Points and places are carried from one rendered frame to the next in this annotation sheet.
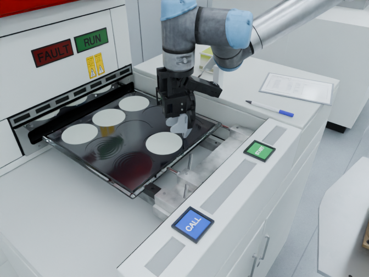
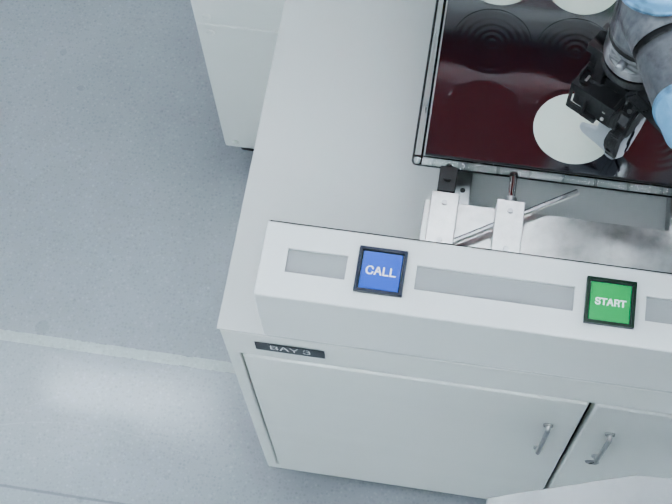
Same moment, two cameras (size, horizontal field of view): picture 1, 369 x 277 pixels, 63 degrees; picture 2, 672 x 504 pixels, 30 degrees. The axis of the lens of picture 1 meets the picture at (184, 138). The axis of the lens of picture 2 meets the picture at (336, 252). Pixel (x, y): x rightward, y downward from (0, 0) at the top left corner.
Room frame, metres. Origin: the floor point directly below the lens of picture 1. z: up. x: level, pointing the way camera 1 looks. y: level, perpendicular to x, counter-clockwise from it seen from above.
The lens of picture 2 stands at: (0.07, -0.49, 2.29)
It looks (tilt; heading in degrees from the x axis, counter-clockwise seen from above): 67 degrees down; 66
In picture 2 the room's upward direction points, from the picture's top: 5 degrees counter-clockwise
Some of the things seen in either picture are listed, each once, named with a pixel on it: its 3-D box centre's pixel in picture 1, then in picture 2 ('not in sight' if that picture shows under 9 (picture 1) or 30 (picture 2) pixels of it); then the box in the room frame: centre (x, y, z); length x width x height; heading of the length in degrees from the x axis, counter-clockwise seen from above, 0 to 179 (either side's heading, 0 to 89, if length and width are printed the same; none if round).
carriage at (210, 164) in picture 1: (212, 173); (567, 252); (0.57, -0.07, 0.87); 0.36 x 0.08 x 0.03; 142
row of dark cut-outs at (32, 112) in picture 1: (79, 91); not in sight; (0.84, 0.33, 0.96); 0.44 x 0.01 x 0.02; 142
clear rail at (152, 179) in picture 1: (182, 155); (563, 178); (0.60, 0.01, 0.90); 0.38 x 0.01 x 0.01; 142
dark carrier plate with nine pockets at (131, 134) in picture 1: (133, 130); (575, 53); (0.71, 0.15, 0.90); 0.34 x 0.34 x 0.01; 52
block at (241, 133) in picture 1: (244, 134); not in sight; (0.70, -0.17, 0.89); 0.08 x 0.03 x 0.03; 52
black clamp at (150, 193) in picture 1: (152, 190); (447, 181); (0.48, 0.07, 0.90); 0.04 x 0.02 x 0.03; 52
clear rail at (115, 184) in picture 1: (83, 163); (435, 38); (0.57, 0.26, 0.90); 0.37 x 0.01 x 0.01; 52
